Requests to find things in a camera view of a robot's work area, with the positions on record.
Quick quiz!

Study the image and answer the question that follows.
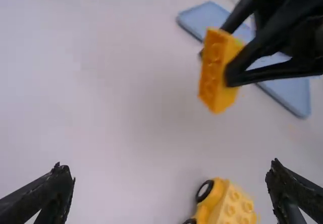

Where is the blue mat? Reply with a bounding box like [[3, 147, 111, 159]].
[[176, 1, 311, 119]]

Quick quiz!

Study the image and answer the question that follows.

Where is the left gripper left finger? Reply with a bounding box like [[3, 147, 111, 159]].
[[0, 161, 76, 224]]

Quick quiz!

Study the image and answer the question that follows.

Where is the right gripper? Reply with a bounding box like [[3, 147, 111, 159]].
[[220, 0, 323, 59]]

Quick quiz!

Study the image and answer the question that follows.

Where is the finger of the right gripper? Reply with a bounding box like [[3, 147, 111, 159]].
[[223, 35, 323, 88]]

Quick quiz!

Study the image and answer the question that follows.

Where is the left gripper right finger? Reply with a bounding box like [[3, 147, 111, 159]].
[[264, 157, 323, 224]]

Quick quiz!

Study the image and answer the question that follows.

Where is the yellow toy brick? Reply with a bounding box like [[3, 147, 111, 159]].
[[197, 27, 247, 115]]

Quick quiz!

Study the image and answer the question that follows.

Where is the yellow toy car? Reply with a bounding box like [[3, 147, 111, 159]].
[[183, 177, 258, 224]]

